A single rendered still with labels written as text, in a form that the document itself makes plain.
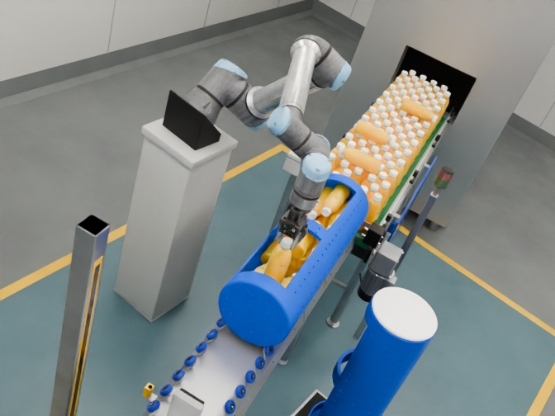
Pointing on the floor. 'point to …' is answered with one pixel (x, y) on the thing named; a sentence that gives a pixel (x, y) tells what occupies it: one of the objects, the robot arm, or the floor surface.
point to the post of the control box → (283, 202)
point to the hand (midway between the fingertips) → (286, 242)
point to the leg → (290, 348)
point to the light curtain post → (78, 313)
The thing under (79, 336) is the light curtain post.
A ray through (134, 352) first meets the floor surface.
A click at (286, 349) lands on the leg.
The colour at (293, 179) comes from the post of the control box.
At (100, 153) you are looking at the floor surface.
